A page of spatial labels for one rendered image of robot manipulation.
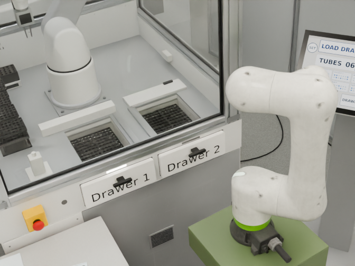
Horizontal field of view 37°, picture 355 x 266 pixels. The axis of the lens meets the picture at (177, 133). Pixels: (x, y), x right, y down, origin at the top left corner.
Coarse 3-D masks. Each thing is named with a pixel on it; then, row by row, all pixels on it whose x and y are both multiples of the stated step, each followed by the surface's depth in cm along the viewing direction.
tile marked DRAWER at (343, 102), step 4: (344, 96) 210; (348, 96) 209; (352, 96) 208; (340, 100) 210; (344, 100) 209; (348, 100) 209; (352, 100) 208; (340, 104) 210; (344, 104) 209; (348, 104) 209; (352, 104) 208
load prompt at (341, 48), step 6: (324, 42) 214; (330, 42) 213; (336, 42) 212; (342, 42) 211; (324, 48) 213; (330, 48) 213; (336, 48) 212; (342, 48) 211; (348, 48) 210; (354, 48) 209; (336, 54) 212; (342, 54) 211; (348, 54) 210; (354, 54) 209
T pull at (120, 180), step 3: (120, 177) 196; (123, 177) 196; (129, 177) 196; (117, 180) 195; (120, 180) 195; (123, 180) 194; (126, 180) 194; (129, 180) 195; (117, 183) 194; (120, 183) 194; (123, 183) 194; (114, 186) 193; (117, 186) 194
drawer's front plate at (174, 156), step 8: (208, 136) 209; (216, 136) 210; (224, 136) 212; (192, 144) 206; (200, 144) 208; (208, 144) 210; (216, 144) 212; (224, 144) 214; (168, 152) 203; (176, 152) 204; (184, 152) 206; (208, 152) 212; (224, 152) 217; (160, 160) 202; (168, 160) 204; (176, 160) 206; (192, 160) 211; (200, 160) 213; (160, 168) 206; (176, 168) 209; (184, 168) 211
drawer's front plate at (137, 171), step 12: (132, 168) 197; (144, 168) 200; (96, 180) 193; (108, 180) 195; (132, 180) 201; (144, 180) 204; (84, 192) 192; (96, 192) 195; (108, 192) 198; (120, 192) 201; (96, 204) 199
